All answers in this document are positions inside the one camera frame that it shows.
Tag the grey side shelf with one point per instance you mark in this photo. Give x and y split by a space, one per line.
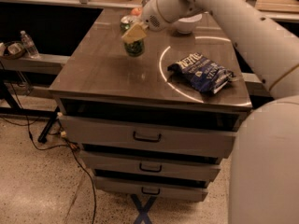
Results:
45 64

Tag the red apple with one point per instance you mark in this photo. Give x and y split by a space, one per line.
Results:
136 11

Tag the grey drawer cabinet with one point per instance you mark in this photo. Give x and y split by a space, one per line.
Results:
100 81

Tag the blue chip bag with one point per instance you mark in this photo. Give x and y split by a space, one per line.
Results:
203 74

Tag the middle grey drawer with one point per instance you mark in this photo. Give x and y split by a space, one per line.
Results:
128 166

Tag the clear plastic water bottle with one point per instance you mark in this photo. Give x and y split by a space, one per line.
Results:
29 45

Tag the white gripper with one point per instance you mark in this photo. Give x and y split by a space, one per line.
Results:
151 15

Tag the dark bowl with items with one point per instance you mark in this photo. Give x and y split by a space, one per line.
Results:
11 50

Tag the green soda can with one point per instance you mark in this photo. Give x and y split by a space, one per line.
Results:
135 48

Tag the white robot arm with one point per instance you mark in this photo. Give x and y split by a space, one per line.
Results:
264 180

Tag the grey drawer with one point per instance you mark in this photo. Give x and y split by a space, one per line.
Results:
128 166
149 189
147 137

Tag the bottom grey drawer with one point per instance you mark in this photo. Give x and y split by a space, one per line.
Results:
149 189

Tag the top grey drawer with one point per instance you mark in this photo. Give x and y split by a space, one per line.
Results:
147 137

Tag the white bowl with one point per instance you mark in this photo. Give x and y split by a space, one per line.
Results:
187 25

